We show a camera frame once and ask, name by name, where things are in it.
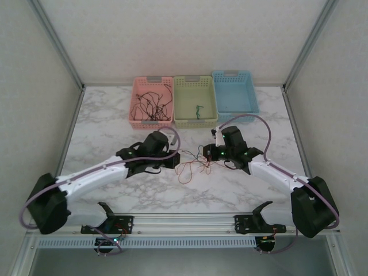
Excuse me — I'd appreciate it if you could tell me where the blue plastic basket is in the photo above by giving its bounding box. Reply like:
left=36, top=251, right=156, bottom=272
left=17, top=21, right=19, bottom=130
left=212, top=70, right=259, bottom=123

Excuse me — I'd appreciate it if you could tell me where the green plastic basket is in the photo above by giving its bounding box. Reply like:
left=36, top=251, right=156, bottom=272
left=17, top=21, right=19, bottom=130
left=172, top=75, right=219, bottom=129

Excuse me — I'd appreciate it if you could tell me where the pink plastic basket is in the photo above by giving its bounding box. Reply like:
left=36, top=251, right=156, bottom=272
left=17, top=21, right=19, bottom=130
left=128, top=76, right=175, bottom=130

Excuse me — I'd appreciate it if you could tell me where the small black circuit board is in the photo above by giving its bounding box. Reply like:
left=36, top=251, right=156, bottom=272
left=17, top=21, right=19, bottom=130
left=95, top=237, right=120, bottom=247
left=256, top=236, right=277, bottom=251

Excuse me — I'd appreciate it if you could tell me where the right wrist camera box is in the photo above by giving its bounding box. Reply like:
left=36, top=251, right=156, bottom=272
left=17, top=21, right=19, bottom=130
left=212, top=126, right=225, bottom=146

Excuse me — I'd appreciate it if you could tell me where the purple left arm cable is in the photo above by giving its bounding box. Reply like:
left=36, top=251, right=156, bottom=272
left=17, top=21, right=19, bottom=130
left=18, top=126, right=181, bottom=256

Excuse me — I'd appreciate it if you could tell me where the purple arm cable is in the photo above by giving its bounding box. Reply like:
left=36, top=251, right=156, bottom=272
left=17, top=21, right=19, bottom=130
left=18, top=126, right=181, bottom=256
left=217, top=114, right=340, bottom=255

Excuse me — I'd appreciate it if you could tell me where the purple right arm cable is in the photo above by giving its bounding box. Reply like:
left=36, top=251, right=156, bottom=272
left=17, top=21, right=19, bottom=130
left=217, top=114, right=340, bottom=255

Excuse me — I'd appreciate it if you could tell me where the aluminium mounting rail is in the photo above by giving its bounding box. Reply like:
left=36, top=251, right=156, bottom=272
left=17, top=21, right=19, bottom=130
left=24, top=212, right=342, bottom=238

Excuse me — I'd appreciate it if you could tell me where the aluminium table back rail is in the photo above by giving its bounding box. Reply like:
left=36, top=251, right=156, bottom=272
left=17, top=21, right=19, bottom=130
left=83, top=82, right=285, bottom=88

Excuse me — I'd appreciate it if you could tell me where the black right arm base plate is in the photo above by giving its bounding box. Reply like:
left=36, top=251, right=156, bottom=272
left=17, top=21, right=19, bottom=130
left=234, top=214, right=288, bottom=234

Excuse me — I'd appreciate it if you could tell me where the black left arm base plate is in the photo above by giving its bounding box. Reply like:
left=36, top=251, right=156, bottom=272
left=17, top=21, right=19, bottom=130
left=80, top=214, right=135, bottom=235

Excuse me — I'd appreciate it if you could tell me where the slotted grey cable duct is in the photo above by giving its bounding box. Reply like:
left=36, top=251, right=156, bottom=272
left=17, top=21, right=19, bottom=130
left=36, top=236, right=258, bottom=250

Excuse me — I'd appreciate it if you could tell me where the aluminium frame post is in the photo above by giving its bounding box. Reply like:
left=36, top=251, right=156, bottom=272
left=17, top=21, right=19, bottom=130
left=30, top=0, right=86, bottom=90
left=282, top=0, right=340, bottom=92

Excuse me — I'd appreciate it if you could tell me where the aluminium frame leg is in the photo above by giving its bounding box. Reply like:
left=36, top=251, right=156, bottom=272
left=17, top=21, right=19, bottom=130
left=324, top=234, right=356, bottom=276
left=11, top=237, right=40, bottom=276

